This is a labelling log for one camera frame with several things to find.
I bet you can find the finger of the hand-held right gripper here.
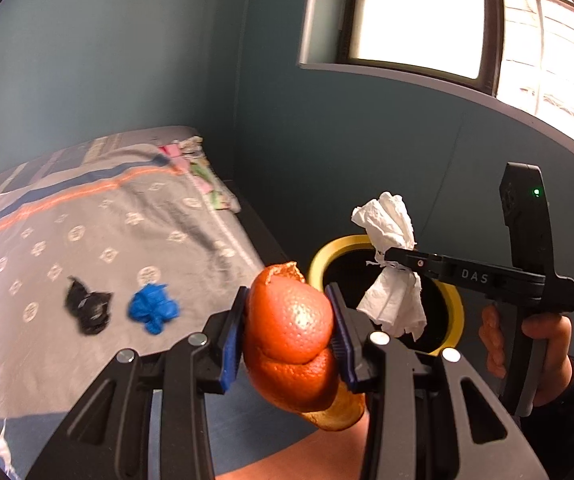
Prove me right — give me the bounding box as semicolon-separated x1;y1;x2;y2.
383;246;443;281

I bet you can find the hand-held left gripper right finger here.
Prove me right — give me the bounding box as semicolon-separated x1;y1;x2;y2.
323;282;550;480

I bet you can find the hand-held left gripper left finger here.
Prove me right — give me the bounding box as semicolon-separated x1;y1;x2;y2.
24;286;248;480

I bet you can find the white tissue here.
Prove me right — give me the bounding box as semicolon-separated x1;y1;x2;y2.
351;191;428;341

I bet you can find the large orange peel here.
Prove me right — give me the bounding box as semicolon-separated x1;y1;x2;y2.
243;261;368;432

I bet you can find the yellow-rimmed black bin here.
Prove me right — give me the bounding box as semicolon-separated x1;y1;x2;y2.
307;234;465;358

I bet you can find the person's right hand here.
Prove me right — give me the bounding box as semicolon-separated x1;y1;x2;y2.
480;306;574;407

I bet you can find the crumpled blue wrapper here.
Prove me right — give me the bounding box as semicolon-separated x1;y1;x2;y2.
128;282;182;336

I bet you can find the crumpled black plastic bag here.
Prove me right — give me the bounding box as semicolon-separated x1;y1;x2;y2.
64;276;114;337

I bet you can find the grey patterned blanket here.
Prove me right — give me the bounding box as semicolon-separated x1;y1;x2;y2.
0;125;278;480

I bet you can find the floral bed sheet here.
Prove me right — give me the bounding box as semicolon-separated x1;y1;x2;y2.
159;135;242;213

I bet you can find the window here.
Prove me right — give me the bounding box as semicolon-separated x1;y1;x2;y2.
298;0;574;163

